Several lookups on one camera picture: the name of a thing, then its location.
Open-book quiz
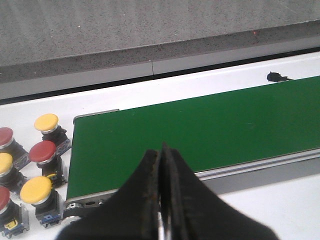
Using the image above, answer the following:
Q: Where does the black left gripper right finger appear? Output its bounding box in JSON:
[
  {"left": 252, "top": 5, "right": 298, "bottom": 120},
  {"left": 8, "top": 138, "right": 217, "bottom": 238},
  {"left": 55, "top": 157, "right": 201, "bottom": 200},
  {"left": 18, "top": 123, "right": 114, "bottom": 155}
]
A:
[{"left": 159, "top": 144, "right": 278, "bottom": 240}]

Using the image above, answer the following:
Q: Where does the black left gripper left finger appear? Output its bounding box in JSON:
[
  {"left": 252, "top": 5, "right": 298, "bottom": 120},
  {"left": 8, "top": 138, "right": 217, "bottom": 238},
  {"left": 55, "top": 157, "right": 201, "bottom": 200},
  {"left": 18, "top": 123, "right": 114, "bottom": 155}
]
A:
[{"left": 57, "top": 149, "right": 159, "bottom": 240}]

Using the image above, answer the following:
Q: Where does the yellow push button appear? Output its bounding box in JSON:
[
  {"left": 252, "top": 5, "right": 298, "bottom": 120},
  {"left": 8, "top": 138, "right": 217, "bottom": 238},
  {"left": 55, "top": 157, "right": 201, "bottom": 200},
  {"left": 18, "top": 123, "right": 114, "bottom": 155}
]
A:
[
  {"left": 34, "top": 113, "right": 72, "bottom": 156},
  {"left": 0, "top": 152, "right": 28, "bottom": 199},
  {"left": 20, "top": 176, "right": 63, "bottom": 228}
]

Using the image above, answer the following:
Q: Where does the red push button edge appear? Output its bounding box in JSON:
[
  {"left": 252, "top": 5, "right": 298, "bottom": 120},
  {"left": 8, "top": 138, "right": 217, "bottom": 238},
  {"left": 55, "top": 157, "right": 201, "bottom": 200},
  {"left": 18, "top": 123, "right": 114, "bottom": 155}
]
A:
[{"left": 0, "top": 186, "right": 30, "bottom": 239}]

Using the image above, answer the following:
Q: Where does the red push button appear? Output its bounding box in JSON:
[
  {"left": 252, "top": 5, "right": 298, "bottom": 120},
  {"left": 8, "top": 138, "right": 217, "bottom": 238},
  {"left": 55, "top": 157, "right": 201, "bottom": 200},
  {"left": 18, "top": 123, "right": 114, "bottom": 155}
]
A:
[
  {"left": 0, "top": 127, "right": 30, "bottom": 170},
  {"left": 29, "top": 140, "right": 68, "bottom": 188}
]

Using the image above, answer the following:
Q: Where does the green conveyor belt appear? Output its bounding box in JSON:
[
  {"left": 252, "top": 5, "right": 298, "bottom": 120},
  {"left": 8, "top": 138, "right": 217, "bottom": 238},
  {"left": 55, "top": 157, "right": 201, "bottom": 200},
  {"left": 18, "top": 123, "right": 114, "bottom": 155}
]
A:
[{"left": 63, "top": 76, "right": 320, "bottom": 221}]

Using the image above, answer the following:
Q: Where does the grey granite counter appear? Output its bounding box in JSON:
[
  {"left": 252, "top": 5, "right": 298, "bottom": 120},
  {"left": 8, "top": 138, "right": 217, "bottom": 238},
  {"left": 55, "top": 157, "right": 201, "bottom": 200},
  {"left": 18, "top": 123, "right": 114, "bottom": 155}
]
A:
[{"left": 0, "top": 0, "right": 320, "bottom": 104}]

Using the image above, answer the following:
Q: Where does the black cable clip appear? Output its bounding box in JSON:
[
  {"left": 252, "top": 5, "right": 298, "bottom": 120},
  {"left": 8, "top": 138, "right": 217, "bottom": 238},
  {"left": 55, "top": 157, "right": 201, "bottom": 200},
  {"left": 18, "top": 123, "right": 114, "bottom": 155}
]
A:
[{"left": 266, "top": 72, "right": 294, "bottom": 83}]

